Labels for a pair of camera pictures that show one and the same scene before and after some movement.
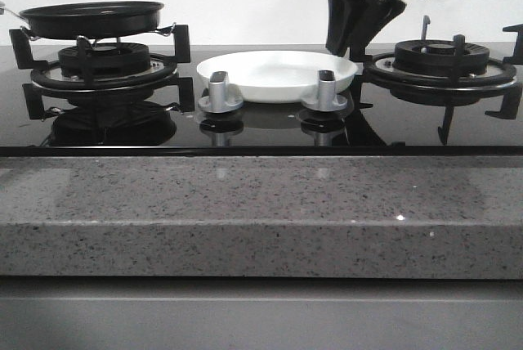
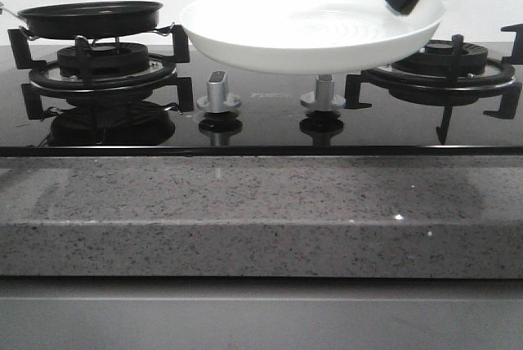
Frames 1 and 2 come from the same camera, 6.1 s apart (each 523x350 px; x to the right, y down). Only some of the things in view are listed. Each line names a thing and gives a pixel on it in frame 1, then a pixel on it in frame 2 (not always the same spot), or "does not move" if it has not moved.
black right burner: (436, 57) does not move
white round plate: (275, 76) → (304, 27)
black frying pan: (91, 19) does not move
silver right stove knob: (328, 100) does not move
